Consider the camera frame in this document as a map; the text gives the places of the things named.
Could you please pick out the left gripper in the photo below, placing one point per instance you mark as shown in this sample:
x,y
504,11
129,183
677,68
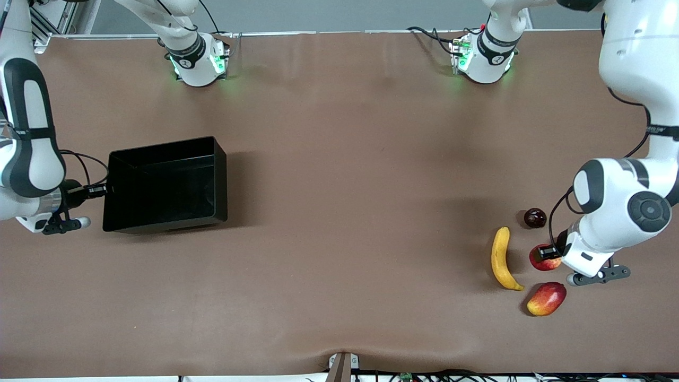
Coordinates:
x,y
558,250

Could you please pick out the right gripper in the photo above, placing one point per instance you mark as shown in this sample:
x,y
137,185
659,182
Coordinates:
x,y
72,194

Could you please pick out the red yellow apple with stem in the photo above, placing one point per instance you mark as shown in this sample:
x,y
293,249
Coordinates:
x,y
543,264

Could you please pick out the yellow banana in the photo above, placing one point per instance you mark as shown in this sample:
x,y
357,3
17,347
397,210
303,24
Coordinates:
x,y
498,265

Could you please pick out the black rectangular plastic box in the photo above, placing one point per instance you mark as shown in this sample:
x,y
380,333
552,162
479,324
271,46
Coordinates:
x,y
170,185

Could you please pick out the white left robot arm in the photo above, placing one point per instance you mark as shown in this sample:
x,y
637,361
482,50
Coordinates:
x,y
636,53

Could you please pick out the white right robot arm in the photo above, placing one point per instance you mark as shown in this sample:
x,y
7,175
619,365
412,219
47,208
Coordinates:
x,y
32,159

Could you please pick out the dark purple plum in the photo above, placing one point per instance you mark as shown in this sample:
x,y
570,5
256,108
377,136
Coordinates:
x,y
535,218

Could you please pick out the red yellow mango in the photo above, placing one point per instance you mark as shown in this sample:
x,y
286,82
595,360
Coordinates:
x,y
547,298

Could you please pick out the small green circuit board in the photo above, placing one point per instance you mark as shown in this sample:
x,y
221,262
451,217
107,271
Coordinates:
x,y
406,377

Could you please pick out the large table cover sheet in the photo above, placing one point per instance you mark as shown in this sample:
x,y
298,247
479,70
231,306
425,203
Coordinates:
x,y
339,132

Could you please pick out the aluminium frame struts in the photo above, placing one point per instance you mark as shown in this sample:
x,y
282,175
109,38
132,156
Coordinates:
x,y
42,43

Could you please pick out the grey table edge bracket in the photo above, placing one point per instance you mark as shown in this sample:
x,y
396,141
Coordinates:
x,y
342,366

